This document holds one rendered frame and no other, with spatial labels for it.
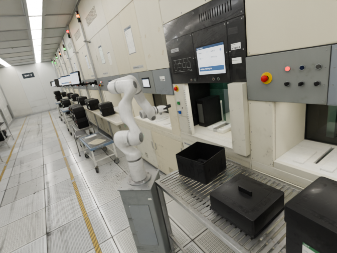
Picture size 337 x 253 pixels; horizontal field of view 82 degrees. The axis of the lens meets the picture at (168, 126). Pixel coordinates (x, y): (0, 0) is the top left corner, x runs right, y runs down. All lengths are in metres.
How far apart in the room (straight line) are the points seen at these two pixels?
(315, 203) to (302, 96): 0.55
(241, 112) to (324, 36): 0.58
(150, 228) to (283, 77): 1.44
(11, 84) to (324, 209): 14.80
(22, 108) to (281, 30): 14.48
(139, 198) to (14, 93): 13.72
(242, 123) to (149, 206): 0.94
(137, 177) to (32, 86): 13.57
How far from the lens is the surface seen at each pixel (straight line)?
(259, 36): 1.35
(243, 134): 1.47
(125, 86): 1.44
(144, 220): 1.74
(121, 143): 1.50
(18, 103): 14.92
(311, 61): 1.21
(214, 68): 1.57
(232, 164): 1.66
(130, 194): 1.61
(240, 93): 1.39
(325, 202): 0.99
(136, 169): 1.56
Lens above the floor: 1.61
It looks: 18 degrees down
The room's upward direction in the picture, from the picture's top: 10 degrees counter-clockwise
